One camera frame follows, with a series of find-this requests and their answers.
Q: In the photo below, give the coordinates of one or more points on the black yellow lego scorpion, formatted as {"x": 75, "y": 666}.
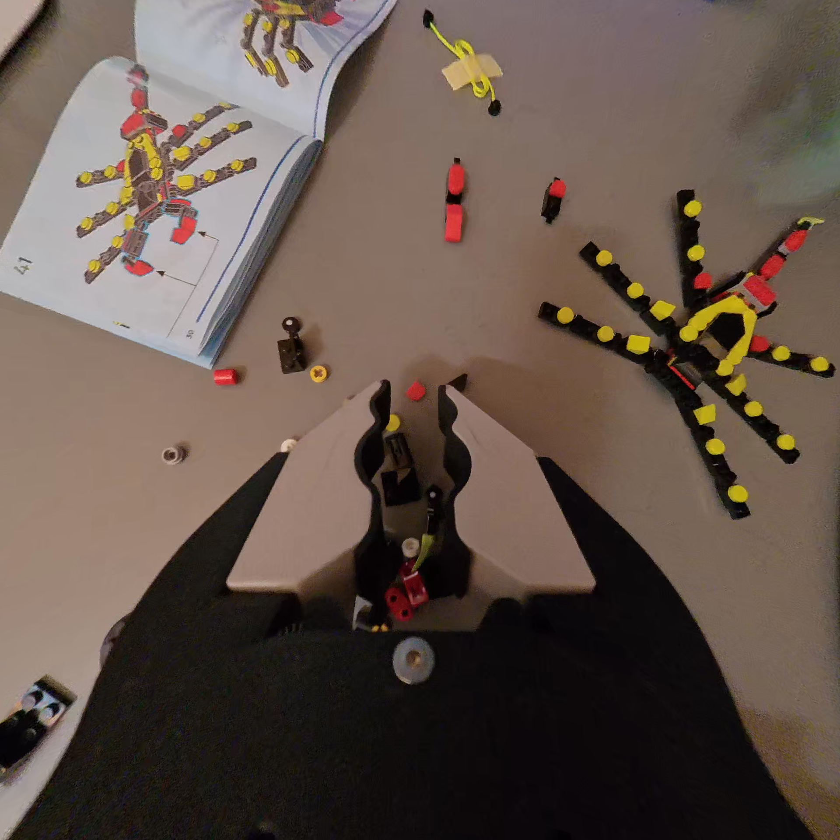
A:
{"x": 718, "y": 328}

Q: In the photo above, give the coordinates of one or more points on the dark brown lego piece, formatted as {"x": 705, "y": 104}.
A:
{"x": 457, "y": 382}

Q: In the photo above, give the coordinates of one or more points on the small red lego slope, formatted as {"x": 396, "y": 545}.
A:
{"x": 415, "y": 391}

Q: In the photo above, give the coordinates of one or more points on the yellow round lego stud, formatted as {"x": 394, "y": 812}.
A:
{"x": 319, "y": 373}

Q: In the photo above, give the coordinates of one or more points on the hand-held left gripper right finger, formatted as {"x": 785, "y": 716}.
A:
{"x": 525, "y": 525}

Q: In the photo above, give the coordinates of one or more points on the grey round lego piece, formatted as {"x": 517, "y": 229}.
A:
{"x": 174, "y": 454}

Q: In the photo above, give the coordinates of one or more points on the black lego plate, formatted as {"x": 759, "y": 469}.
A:
{"x": 33, "y": 722}

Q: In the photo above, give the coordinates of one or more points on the red black lego claw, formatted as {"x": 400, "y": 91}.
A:
{"x": 454, "y": 223}

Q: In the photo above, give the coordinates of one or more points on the black lego bracket with pin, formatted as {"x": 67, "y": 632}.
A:
{"x": 290, "y": 354}

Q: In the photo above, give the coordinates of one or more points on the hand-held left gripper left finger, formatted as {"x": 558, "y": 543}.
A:
{"x": 302, "y": 525}

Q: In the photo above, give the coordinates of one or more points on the red lego cylinder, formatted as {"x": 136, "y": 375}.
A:
{"x": 225, "y": 376}

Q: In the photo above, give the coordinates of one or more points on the small black red lego assembly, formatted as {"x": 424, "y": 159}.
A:
{"x": 551, "y": 203}

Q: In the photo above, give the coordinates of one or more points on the lego instruction booklet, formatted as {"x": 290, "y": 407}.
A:
{"x": 197, "y": 216}

